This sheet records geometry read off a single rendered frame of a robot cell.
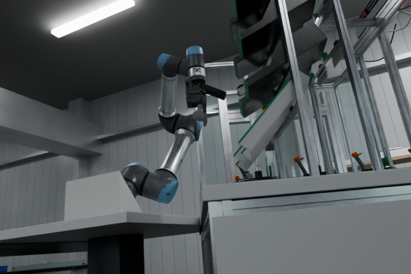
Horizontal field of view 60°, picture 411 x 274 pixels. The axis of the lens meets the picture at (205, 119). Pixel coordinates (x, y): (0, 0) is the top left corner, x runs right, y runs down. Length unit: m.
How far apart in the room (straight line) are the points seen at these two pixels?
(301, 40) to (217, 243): 0.69
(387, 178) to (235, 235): 0.32
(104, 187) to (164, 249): 4.17
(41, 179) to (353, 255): 7.07
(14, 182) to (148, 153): 3.21
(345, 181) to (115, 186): 0.97
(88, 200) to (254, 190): 0.98
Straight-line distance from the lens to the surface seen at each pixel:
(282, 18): 1.14
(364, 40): 2.84
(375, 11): 2.71
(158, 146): 5.88
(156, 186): 1.63
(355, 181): 0.76
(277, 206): 0.73
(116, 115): 6.58
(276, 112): 1.03
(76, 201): 1.61
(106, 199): 1.50
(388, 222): 0.78
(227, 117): 2.66
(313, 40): 1.15
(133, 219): 1.01
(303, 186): 0.72
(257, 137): 1.01
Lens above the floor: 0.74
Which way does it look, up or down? 20 degrees up
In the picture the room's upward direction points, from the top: 5 degrees counter-clockwise
